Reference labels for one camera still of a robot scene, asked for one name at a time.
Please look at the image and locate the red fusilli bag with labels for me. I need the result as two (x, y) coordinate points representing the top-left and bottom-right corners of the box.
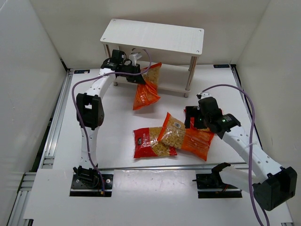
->
(183, 108), (211, 132)

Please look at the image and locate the orange macaroni pasta bag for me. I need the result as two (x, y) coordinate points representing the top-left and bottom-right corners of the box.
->
(158, 113), (214, 161)

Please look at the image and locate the red fusilli pasta bag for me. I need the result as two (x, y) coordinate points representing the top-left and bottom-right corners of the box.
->
(134, 127), (177, 159)

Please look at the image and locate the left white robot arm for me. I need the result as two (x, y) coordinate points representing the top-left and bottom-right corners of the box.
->
(71, 49), (151, 174)

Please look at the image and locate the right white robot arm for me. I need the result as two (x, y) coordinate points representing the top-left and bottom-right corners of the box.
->
(184, 93), (297, 211)

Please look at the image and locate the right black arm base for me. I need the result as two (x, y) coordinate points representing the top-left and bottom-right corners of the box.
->
(193, 162), (242, 199)

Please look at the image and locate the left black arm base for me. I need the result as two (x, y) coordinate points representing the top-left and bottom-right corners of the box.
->
(69, 166), (114, 197)

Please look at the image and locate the white two-tier shelf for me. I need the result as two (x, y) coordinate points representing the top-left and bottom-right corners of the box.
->
(100, 18), (205, 97)

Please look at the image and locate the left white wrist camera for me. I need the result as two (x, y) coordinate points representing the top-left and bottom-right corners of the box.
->
(128, 52), (142, 66)

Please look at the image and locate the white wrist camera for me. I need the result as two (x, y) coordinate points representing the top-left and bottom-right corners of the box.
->
(128, 52), (142, 66)
(196, 92), (212, 100)

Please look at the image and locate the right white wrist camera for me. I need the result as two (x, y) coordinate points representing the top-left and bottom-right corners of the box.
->
(196, 92), (212, 100)

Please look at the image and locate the aluminium rail at table edge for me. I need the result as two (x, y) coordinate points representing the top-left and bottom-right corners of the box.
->
(98, 159), (247, 169)

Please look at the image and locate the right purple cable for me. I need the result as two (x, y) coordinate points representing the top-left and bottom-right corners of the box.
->
(199, 84), (271, 226)

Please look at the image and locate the left aluminium frame rail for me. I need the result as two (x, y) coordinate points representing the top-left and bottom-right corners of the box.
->
(7, 69), (73, 226)

